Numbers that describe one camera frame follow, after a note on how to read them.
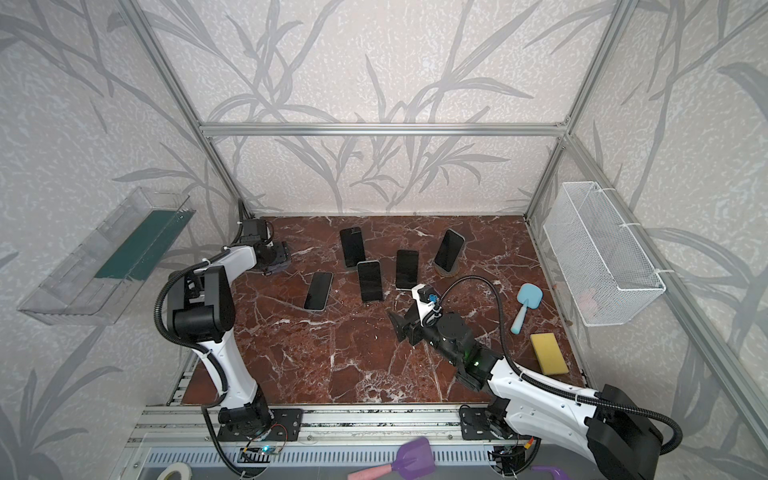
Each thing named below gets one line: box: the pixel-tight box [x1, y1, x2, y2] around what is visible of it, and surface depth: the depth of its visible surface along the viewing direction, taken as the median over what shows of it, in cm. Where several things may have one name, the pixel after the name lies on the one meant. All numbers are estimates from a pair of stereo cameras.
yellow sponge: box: [530, 332, 569, 375], surface depth 87 cm
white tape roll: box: [157, 462, 193, 480], surface depth 69 cm
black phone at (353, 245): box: [340, 226, 366, 267], surface depth 101 cm
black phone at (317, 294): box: [304, 271, 334, 312], surface depth 101 cm
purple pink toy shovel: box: [347, 437, 436, 480], surface depth 69 cm
